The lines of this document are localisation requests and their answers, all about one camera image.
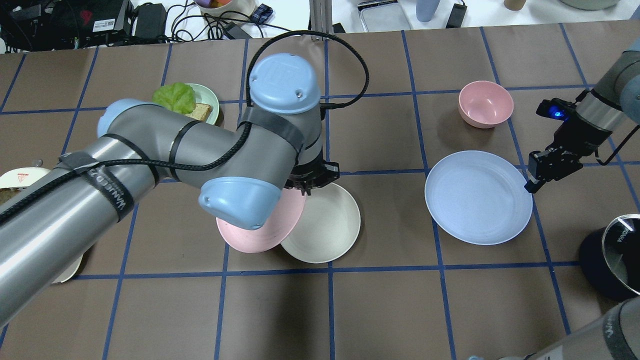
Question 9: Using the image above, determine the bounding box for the blue saucepan with lid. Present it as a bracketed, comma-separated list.
[578, 214, 640, 302]

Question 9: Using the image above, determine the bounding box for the black power adapter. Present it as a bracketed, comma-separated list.
[445, 0, 467, 28]

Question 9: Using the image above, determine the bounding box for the bowl of foam cubes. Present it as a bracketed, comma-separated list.
[194, 0, 258, 20]

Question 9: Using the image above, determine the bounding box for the blue cup far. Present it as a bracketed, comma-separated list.
[414, 0, 441, 23]

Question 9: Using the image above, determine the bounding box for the pink bowl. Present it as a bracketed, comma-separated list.
[457, 80, 515, 129]

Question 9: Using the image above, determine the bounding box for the green plate with food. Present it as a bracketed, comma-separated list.
[186, 83, 220, 125]

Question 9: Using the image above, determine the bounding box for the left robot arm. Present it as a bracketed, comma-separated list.
[0, 53, 322, 326]

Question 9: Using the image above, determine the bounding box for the aluminium frame post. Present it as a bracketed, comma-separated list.
[308, 0, 334, 34]

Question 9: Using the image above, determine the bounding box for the lettuce leaf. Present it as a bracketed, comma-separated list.
[151, 82, 196, 115]

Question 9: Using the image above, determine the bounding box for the pink plate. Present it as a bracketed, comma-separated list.
[216, 187, 307, 254]

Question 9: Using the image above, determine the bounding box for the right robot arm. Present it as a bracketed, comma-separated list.
[525, 39, 640, 194]

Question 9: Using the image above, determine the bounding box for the blue plate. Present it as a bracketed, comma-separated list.
[424, 150, 533, 246]

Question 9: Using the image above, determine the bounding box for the bread slice on plate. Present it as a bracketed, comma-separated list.
[184, 103, 213, 122]

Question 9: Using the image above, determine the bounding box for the cream white plate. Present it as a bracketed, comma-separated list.
[281, 183, 361, 264]

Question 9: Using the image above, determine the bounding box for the kitchen scale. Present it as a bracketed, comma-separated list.
[356, 0, 412, 33]

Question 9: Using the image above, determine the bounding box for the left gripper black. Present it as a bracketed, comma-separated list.
[284, 159, 340, 196]

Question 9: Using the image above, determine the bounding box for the toast slice in toaster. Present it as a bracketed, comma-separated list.
[0, 187, 22, 206]

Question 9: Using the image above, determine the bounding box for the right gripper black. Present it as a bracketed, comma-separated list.
[525, 98, 613, 194]

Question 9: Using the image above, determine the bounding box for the white toaster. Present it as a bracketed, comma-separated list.
[0, 161, 85, 285]

